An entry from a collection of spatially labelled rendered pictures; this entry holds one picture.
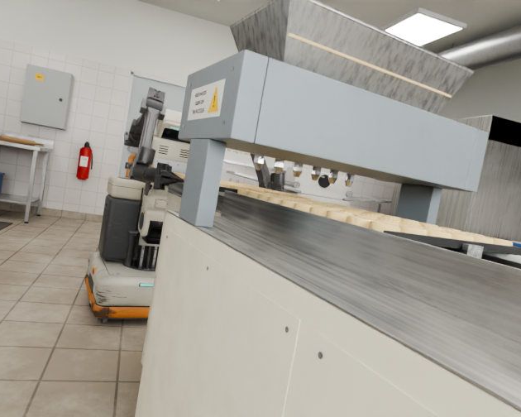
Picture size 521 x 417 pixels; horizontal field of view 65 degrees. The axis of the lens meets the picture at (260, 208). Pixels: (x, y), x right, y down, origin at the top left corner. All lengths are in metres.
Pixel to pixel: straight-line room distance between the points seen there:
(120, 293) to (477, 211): 3.83
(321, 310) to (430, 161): 0.66
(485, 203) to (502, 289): 4.60
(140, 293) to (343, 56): 1.87
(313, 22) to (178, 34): 5.36
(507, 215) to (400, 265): 4.77
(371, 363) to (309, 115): 0.54
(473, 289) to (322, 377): 0.20
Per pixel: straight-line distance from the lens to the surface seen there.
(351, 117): 0.90
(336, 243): 0.69
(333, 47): 0.95
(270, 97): 0.79
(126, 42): 6.15
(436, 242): 0.72
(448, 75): 1.17
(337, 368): 0.46
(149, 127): 1.86
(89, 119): 6.01
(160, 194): 2.48
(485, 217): 5.13
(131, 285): 2.46
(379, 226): 0.67
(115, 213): 2.69
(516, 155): 5.35
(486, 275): 0.52
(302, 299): 0.51
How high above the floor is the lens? 0.96
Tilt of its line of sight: 4 degrees down
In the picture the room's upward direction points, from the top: 10 degrees clockwise
